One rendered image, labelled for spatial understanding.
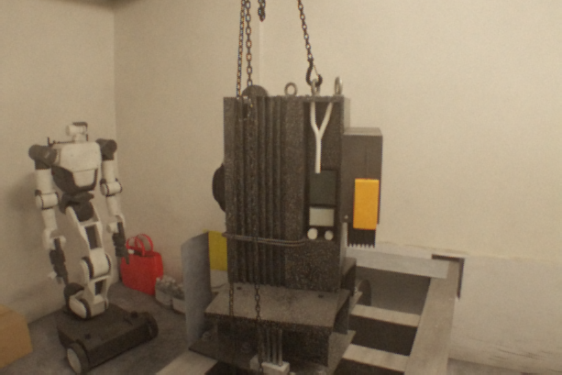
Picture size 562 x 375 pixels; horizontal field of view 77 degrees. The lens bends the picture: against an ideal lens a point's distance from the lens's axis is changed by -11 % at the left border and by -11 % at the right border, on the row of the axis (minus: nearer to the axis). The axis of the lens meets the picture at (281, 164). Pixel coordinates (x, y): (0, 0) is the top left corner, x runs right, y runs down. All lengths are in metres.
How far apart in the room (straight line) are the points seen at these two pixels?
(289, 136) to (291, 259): 0.45
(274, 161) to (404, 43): 1.34
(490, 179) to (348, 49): 1.15
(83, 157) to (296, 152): 1.49
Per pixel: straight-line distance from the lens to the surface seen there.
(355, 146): 1.29
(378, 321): 1.86
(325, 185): 1.44
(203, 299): 1.79
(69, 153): 2.49
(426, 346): 1.71
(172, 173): 3.24
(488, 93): 2.45
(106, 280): 2.72
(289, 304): 1.43
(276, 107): 1.42
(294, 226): 1.45
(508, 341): 2.79
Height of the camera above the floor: 1.58
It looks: 9 degrees down
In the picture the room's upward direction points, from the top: straight up
